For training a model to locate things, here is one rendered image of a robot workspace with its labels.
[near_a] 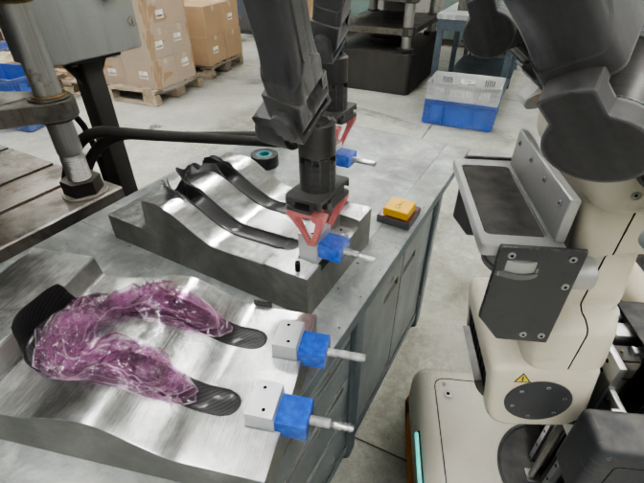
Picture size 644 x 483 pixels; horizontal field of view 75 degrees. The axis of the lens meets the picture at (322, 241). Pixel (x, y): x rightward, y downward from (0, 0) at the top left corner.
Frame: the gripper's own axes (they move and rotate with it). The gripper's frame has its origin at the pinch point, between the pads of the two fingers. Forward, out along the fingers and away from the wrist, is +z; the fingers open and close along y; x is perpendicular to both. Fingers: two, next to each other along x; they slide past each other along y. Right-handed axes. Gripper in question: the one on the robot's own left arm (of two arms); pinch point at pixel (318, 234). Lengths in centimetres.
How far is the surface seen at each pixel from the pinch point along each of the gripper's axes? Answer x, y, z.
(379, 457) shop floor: 10, -18, 93
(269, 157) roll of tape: -38, -38, 8
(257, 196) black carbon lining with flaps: -21.6, -11.2, 3.6
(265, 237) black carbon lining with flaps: -12.0, -0.7, 4.8
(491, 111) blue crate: -16, -317, 70
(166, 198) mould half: -31.2, 4.3, -1.0
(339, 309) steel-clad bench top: 5.2, 2.1, 13.4
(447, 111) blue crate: -51, -314, 74
